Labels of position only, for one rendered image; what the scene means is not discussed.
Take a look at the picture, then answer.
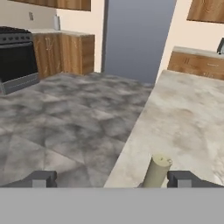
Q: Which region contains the white bottle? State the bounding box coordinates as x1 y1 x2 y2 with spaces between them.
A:
52 15 61 32

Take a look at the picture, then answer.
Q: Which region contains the dark tap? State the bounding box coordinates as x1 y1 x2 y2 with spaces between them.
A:
216 37 224 55

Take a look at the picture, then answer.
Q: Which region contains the black and grey oven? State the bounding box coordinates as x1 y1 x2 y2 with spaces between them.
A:
0 25 41 95

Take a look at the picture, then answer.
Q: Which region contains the wooden base cabinet run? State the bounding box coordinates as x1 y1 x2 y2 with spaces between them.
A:
31 28 95 80

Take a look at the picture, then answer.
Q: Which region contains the cream candle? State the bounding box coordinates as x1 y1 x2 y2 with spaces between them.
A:
143 154 173 188

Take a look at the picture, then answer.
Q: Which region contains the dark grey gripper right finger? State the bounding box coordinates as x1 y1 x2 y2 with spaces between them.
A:
166 170 224 188

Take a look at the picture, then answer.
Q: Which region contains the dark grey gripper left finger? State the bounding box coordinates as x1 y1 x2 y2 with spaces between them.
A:
0 170 59 188

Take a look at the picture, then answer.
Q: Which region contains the wooden wall cabinet run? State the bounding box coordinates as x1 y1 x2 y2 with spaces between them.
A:
8 0 92 12

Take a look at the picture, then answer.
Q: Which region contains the wooden drawer cabinet run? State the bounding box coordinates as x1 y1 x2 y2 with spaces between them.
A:
167 45 224 81

